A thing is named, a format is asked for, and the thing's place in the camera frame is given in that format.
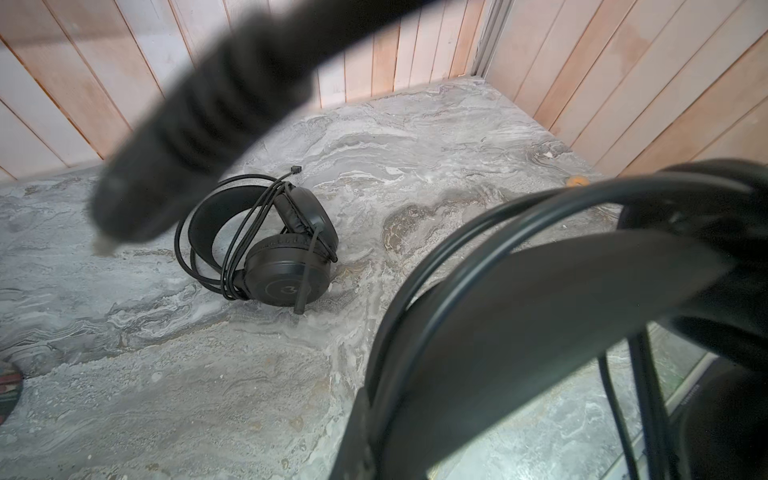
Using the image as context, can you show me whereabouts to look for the clear cup of pencils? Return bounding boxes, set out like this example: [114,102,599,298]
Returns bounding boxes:
[0,361,24,424]

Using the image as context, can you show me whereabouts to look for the small black wired headphones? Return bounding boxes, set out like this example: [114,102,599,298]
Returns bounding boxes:
[89,1,767,479]

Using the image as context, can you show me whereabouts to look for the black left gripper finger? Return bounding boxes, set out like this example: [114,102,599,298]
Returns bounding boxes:
[329,388,377,480]

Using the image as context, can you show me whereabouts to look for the small brown round disc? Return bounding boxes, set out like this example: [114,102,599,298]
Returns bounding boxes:
[565,175,591,188]

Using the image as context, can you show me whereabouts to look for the large black gaming headset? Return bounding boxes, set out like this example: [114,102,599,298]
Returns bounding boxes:
[174,174,339,315]

